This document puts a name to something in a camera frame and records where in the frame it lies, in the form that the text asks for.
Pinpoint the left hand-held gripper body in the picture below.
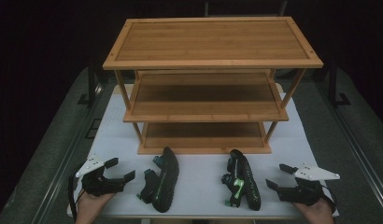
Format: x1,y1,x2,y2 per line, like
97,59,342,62
75,153,125,197

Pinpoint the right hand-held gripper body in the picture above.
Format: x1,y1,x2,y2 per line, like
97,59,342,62
277,161,341,207

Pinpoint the black sandal with green strap tag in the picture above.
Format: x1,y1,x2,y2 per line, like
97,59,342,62
220,148,262,212

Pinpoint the wooden three-tier shoe rack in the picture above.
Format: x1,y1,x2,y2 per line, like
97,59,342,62
102,16,324,156

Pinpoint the person's left hand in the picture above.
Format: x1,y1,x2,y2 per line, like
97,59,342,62
75,189,117,224

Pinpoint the person's right hand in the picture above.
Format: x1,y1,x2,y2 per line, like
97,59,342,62
292,197,335,224

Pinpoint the black metal stand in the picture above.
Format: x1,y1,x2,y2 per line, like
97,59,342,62
327,59,352,108
77,59,103,109

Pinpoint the black cable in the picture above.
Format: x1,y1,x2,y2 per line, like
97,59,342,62
67,167,86,222
319,184,338,214

